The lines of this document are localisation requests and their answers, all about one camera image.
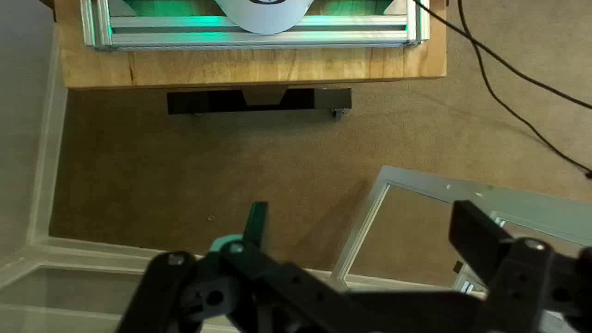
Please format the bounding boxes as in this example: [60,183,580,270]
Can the white cabinet door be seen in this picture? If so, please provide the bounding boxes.
[330,165,592,294]

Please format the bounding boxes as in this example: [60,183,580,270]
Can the aluminium profile frame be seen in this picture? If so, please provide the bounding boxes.
[78,0,432,52]

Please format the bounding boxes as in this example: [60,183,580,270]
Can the wooden base board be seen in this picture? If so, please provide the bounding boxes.
[54,0,450,91]

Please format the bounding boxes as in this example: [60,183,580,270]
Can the black floor cable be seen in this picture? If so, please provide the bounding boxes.
[457,0,592,178]
[411,0,592,113]

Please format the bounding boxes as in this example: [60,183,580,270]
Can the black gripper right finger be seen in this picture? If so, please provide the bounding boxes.
[448,198,592,333]

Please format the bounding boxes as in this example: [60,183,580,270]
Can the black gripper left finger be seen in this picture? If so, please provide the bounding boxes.
[115,200,348,333]

